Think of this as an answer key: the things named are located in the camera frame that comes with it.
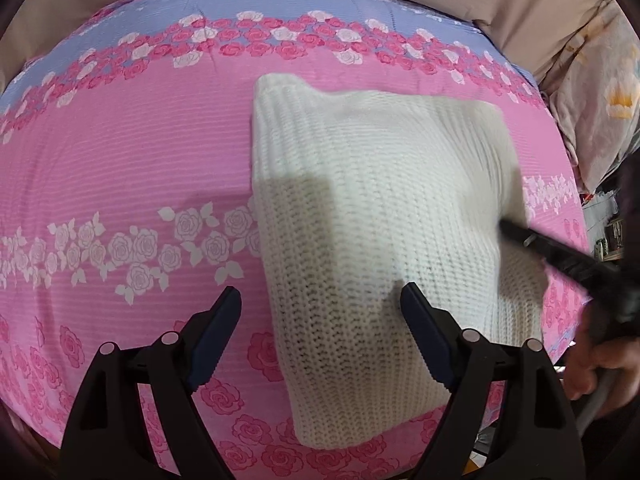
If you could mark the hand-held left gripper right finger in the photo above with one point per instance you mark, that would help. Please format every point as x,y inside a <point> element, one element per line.
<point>425,337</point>

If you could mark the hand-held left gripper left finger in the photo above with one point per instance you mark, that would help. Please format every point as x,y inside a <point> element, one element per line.
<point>215,332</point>

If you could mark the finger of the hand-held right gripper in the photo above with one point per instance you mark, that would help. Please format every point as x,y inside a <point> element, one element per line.
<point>555,252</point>

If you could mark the white red black knit sweater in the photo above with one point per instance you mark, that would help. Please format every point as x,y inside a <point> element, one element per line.
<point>380,185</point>

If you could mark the person's right hand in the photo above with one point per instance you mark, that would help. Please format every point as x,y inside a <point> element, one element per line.
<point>605,375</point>

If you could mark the patterned pillow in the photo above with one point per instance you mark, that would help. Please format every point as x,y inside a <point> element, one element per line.
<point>595,100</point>

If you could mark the pink floral bed sheet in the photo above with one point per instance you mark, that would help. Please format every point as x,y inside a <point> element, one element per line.
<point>140,160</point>

